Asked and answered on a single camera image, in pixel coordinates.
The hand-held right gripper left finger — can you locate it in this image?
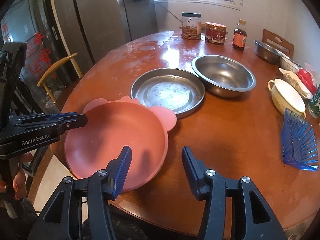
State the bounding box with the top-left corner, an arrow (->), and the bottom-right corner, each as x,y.
27,145 -> 132,240

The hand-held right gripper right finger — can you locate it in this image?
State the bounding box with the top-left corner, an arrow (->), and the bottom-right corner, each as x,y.
181,146 -> 293,240

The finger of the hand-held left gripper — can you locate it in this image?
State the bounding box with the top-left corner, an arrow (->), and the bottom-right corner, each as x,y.
11,112 -> 78,125
15,114 -> 88,137

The pink bear-shaped plate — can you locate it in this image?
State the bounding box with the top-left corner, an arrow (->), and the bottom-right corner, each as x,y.
64,95 -> 177,193

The shallow steel plate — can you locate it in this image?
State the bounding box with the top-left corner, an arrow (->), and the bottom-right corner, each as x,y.
131,67 -> 206,118

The large steel bowl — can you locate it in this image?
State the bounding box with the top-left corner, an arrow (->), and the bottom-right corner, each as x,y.
191,54 -> 256,98

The blue ribbed plastic dish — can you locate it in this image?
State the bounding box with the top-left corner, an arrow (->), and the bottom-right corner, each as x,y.
282,108 -> 320,172

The cream bowl with handles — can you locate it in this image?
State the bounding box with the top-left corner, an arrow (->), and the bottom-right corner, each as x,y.
267,79 -> 307,119

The person's left hand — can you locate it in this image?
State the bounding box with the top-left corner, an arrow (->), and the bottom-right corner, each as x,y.
0,152 -> 33,201

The yellow wooden chair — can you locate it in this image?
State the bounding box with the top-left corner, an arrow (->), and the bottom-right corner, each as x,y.
37,52 -> 84,105

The glass door with red decals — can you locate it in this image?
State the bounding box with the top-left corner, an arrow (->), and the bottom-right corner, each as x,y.
0,0 -> 72,100

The grey refrigerator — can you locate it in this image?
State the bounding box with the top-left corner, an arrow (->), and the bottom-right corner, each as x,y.
41,0 -> 159,65

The white oblong dish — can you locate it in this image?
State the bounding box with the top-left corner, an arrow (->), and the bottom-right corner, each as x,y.
279,67 -> 313,100

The red lidded jar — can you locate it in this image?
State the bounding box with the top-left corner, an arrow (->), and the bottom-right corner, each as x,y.
205,22 -> 227,45

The green label plastic bottle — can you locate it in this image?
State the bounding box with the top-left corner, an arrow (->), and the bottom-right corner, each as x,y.
308,84 -> 320,119

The clear jar with black lid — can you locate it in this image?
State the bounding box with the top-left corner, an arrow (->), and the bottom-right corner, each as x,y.
180,12 -> 202,40

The small steel bowl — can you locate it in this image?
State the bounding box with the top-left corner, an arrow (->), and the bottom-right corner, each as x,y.
254,40 -> 284,65

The brown sauce bottle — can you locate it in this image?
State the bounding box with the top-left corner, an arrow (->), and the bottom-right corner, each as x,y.
232,19 -> 248,51

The white patterned ceramic bowl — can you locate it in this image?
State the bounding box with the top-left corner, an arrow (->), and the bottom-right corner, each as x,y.
279,55 -> 302,73

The red tissue packet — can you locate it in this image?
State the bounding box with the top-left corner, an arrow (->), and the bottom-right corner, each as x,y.
297,68 -> 318,94

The brown wooden chair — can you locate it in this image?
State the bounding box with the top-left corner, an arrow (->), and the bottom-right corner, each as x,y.
262,29 -> 294,58

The black wall cable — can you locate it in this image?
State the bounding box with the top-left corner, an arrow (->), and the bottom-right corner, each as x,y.
157,2 -> 182,22

